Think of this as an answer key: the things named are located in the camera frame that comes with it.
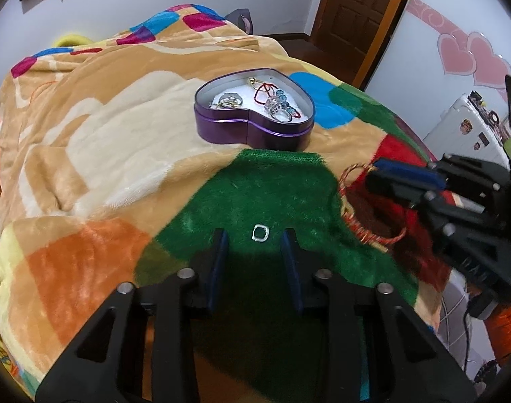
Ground red gold braided bracelet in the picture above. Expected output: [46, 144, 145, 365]
[338, 163, 408, 247]

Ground silver blue beaded charm bracelet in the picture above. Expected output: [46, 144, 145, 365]
[265, 88, 301, 124]

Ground thin red string bracelet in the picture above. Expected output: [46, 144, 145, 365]
[252, 82, 303, 119]

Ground silver hoop ring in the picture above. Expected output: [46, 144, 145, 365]
[214, 94, 245, 111]

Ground white suitcase with stickers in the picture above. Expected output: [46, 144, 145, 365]
[423, 91, 510, 169]

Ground colourful plush blanket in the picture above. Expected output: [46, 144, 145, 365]
[0, 5, 450, 398]

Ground brown wooden door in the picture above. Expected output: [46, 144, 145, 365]
[310, 0, 408, 89]

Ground purple heart-shaped tin box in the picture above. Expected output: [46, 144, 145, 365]
[194, 68, 315, 152]

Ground purple bag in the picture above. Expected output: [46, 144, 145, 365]
[225, 8, 254, 35]

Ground yellow pillow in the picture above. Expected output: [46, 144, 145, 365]
[53, 34, 93, 47]

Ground pink heart wall decal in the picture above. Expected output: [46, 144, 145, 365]
[406, 0, 511, 101]

